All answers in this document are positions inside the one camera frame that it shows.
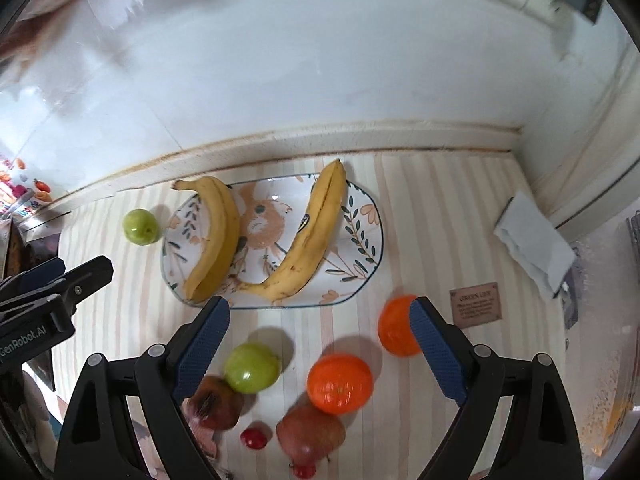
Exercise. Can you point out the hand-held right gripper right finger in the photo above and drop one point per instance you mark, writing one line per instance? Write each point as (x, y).
(440, 355)

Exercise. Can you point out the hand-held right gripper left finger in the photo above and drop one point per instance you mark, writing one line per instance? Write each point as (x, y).
(200, 350)

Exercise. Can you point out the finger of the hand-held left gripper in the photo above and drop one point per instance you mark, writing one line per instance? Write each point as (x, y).
(87, 277)
(35, 274)

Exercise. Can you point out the green apple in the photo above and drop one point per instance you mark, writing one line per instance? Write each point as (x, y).
(251, 367)
(142, 227)

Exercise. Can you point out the orange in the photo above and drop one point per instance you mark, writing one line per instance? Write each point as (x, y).
(340, 384)
(392, 327)

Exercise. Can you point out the dark red apple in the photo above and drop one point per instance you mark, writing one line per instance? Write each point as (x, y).
(217, 405)

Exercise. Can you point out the red cherry tomato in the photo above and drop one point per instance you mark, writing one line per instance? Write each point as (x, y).
(254, 438)
(304, 471)

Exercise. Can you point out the clear glass fruit plate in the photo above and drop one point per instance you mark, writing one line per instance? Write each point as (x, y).
(260, 225)

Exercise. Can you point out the brown tablecloth label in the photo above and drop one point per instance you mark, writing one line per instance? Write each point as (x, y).
(475, 305)

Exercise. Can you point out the colourful printed packet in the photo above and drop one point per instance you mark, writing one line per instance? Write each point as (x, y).
(20, 187)

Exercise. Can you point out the yellow banana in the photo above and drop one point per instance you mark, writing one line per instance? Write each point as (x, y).
(310, 245)
(220, 240)

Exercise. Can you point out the striped tablecloth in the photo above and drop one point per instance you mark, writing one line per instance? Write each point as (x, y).
(425, 220)

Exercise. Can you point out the white folded cloth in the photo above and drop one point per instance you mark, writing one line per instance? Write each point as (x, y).
(535, 245)

